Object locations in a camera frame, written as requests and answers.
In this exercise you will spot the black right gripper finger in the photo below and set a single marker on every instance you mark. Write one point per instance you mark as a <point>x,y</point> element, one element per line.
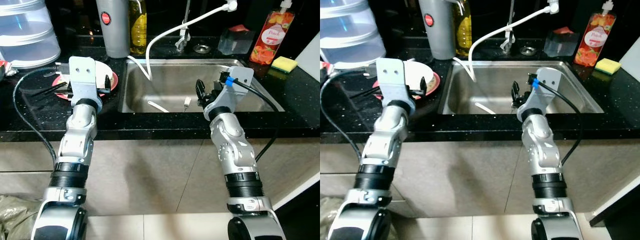
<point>515,95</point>
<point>223,76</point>
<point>531,77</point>
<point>201,92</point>

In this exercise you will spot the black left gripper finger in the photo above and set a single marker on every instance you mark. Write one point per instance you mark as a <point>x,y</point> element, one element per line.
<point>422,85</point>
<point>107,83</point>

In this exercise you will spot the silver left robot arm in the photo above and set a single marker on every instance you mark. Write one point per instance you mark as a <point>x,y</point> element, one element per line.
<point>75,135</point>
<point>385,140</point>

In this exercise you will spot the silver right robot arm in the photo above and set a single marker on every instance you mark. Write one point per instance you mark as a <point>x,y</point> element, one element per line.
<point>232,142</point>
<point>542,145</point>

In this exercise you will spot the red rimmed plate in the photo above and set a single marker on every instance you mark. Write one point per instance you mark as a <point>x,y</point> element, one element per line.
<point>114,82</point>
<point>435,84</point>

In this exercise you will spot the metal fork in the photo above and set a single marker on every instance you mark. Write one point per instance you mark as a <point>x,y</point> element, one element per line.
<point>187,102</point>

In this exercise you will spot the round metal hole cover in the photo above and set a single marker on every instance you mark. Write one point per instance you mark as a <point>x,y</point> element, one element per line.
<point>202,48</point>
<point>528,50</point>

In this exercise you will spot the stainless steel sink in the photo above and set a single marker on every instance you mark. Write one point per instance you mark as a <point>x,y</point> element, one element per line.
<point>165,85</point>
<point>485,85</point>

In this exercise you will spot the white spoon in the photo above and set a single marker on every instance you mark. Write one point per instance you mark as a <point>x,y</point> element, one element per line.
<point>485,108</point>
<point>159,106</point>

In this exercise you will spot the clear plastic container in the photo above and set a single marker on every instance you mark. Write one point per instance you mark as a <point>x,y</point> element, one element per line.
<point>236,42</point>
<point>561,44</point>

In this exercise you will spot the grey thermos with red button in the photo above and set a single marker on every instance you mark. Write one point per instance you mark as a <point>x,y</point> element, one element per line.
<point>440,37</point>
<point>115,35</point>

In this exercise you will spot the chrome faucet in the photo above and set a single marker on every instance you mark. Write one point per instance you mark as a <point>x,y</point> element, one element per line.
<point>184,30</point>
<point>509,30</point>

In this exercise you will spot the black chopstick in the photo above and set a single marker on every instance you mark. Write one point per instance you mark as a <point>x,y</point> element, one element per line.
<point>47,93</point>
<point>365,90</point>
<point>362,94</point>

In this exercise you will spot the yellow oil bottle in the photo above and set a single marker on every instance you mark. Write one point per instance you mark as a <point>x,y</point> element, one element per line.
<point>463,30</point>
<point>138,30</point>

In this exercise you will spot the yellow green sponge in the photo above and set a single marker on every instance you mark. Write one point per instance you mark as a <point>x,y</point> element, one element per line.
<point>608,66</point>
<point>284,64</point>

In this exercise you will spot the orange peach soap bottle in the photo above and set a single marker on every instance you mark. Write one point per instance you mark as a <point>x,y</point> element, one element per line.
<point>595,37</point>
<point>272,35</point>

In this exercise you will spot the small red white item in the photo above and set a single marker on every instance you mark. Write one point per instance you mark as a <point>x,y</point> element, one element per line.
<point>4,70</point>
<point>324,68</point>

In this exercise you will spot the grey green plastic bag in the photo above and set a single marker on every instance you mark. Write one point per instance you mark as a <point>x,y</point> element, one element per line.
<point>15,217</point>
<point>332,220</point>

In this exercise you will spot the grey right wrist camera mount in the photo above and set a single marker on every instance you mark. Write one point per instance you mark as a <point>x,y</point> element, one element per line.
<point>550,82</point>
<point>239,82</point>

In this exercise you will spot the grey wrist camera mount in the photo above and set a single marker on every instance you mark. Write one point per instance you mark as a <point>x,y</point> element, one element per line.
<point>82,75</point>
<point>239,82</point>
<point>395,80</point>
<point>550,82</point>

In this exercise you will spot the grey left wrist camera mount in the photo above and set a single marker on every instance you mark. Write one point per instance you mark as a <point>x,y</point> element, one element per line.
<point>395,80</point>
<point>82,75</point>

